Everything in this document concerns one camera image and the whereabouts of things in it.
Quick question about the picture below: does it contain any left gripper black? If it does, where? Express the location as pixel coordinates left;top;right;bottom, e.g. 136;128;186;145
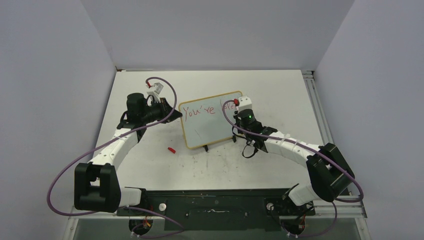
140;97;182;124

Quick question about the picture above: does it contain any yellow framed whiteboard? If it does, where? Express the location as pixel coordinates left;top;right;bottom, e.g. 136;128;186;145
178;91;243;149

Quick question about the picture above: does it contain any red marker cap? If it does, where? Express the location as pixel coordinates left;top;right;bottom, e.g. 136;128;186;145
167;147;176;154

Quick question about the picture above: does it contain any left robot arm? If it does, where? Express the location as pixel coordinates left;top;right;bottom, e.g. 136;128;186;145
74;93;182;216

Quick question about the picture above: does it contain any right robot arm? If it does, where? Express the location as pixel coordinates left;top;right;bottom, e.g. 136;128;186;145
234;109;355;214

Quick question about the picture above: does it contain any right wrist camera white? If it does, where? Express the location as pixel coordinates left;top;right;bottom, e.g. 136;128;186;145
233;95;253;114

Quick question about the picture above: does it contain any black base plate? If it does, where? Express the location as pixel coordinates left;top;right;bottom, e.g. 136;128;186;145
137;188;316;232

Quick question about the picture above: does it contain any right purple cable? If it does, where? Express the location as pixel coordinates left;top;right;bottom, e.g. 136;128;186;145
221;99;365;238

